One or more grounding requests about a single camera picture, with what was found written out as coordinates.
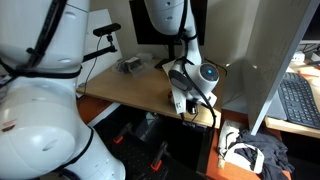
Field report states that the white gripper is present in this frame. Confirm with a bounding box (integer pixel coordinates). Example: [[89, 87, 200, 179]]
[[170, 87, 206, 114]]

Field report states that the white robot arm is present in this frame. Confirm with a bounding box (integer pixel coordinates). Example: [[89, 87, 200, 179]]
[[0, 0, 126, 180]]

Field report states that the clear plastic packaging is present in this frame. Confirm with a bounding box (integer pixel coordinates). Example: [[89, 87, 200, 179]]
[[112, 53, 153, 77]]

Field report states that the white patterned cloth pile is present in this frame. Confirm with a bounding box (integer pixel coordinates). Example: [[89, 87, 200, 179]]
[[217, 120, 264, 174]]

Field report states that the black computer monitor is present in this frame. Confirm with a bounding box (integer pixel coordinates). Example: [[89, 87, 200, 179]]
[[129, 0, 208, 70]]

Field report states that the dark grey cloth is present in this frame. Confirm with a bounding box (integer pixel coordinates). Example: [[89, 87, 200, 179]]
[[236, 129, 295, 180]]

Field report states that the black keyboard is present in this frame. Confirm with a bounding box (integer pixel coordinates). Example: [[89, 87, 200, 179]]
[[278, 72, 320, 129]]

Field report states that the black camera on stand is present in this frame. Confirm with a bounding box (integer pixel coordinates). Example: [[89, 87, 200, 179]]
[[83, 23, 121, 62]]

